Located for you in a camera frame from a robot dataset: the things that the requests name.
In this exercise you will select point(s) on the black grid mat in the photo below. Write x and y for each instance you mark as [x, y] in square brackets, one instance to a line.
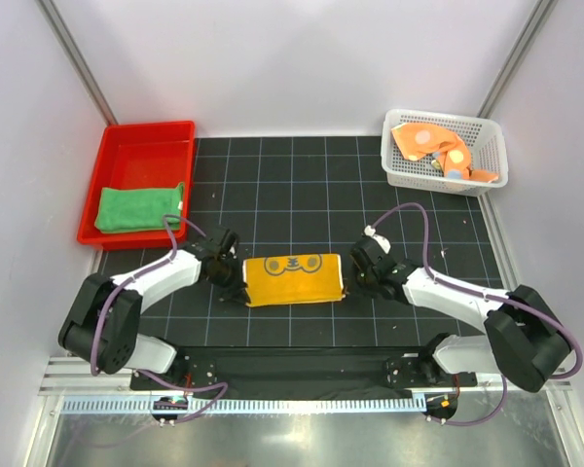
[302, 195]

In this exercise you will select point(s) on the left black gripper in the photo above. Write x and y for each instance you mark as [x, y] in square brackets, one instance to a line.
[236, 292]

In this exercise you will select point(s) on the orange towel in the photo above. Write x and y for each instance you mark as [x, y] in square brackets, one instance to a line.
[449, 153]

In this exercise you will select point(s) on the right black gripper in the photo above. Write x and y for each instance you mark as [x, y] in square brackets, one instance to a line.
[351, 286]

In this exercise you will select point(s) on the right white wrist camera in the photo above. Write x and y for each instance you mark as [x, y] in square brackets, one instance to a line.
[382, 241]

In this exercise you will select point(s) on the left aluminium corner post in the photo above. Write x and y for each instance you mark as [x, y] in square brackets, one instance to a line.
[65, 38]

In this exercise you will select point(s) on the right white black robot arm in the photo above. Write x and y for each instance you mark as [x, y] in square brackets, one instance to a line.
[519, 336]

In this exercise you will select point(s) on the aluminium frame rail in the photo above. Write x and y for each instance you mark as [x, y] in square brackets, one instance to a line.
[72, 375]

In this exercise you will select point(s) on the aluminium corner post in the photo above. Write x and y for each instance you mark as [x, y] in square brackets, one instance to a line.
[535, 23]
[65, 38]

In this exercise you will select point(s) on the white perforated plastic basket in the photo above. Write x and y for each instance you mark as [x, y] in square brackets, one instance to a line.
[483, 138]

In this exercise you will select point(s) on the slotted grey cable duct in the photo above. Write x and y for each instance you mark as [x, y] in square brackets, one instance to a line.
[159, 406]

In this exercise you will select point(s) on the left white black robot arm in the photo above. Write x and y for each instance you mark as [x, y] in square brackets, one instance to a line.
[102, 325]

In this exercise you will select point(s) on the right aluminium corner post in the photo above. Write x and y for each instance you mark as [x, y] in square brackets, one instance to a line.
[535, 23]

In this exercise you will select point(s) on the red plastic tray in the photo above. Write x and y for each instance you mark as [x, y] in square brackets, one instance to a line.
[138, 156]

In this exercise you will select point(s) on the blue yellow patterned towel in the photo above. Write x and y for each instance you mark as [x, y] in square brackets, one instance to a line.
[293, 280]

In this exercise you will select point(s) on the green microfiber towel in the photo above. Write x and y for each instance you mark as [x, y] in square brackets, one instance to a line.
[139, 210]

